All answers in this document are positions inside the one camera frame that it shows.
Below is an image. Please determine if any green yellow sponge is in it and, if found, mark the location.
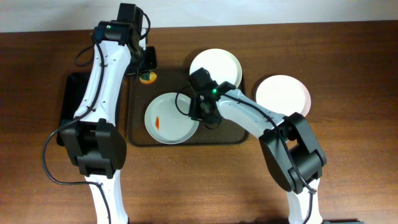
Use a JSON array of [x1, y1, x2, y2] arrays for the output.
[[139, 72, 157, 85]]

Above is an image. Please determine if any pale blue plate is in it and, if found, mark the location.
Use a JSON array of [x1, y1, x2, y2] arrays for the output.
[[144, 92, 199, 144]]

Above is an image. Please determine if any white plate back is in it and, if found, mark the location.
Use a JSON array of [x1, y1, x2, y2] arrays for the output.
[[189, 49, 243, 87]]

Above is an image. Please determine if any white plate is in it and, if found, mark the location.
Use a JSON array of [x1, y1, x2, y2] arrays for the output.
[[189, 49, 243, 87], [255, 75, 312, 116]]

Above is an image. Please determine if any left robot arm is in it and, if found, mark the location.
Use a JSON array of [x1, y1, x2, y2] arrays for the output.
[[59, 3, 157, 223]]

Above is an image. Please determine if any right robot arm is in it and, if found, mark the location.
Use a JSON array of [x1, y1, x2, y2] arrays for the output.
[[188, 68, 326, 224]]

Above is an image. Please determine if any brown large serving tray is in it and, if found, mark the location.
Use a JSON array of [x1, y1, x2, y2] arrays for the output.
[[126, 67, 249, 147]]

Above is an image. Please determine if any black small tray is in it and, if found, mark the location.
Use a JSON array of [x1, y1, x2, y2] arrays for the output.
[[56, 72, 91, 147]]

